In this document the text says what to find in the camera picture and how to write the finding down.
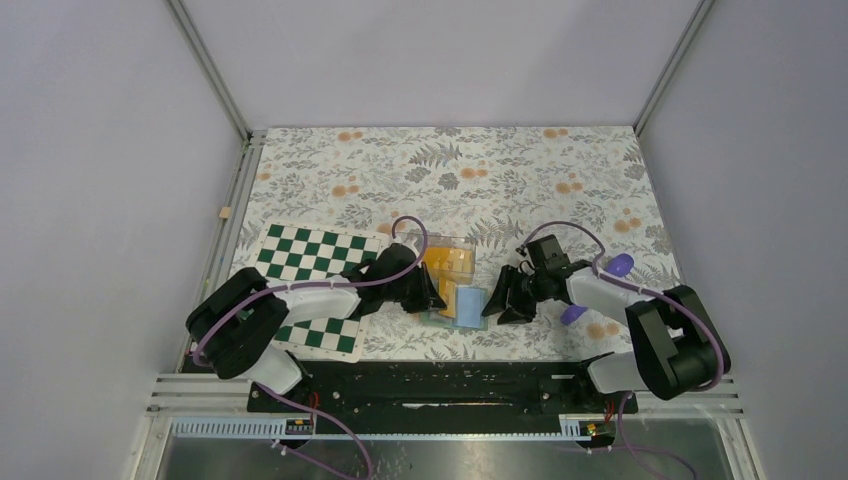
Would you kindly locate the clear box with orange blocks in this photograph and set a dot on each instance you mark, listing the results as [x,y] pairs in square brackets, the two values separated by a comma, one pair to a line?
[448,257]

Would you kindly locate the floral table mat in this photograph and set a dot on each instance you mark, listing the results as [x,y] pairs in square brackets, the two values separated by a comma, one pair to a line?
[588,186]

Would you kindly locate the green white chessboard mat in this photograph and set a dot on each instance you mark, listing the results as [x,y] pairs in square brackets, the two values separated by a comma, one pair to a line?
[293,252]

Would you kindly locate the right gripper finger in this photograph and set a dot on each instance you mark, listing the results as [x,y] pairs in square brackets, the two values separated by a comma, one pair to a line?
[516,308]
[497,302]

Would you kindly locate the purple cylinder tube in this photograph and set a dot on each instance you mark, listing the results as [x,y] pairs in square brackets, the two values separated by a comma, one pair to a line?
[619,266]

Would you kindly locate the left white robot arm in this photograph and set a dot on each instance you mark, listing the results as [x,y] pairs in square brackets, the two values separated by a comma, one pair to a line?
[234,327]

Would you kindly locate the green card holder wallet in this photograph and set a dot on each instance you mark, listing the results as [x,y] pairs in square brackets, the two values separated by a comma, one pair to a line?
[470,303]

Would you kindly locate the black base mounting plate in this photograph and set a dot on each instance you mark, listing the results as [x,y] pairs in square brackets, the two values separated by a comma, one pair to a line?
[476,397]

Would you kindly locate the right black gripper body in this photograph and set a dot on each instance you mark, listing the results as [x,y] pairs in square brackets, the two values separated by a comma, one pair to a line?
[534,284]

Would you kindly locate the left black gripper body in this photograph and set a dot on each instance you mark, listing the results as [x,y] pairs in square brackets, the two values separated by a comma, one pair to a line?
[413,298]

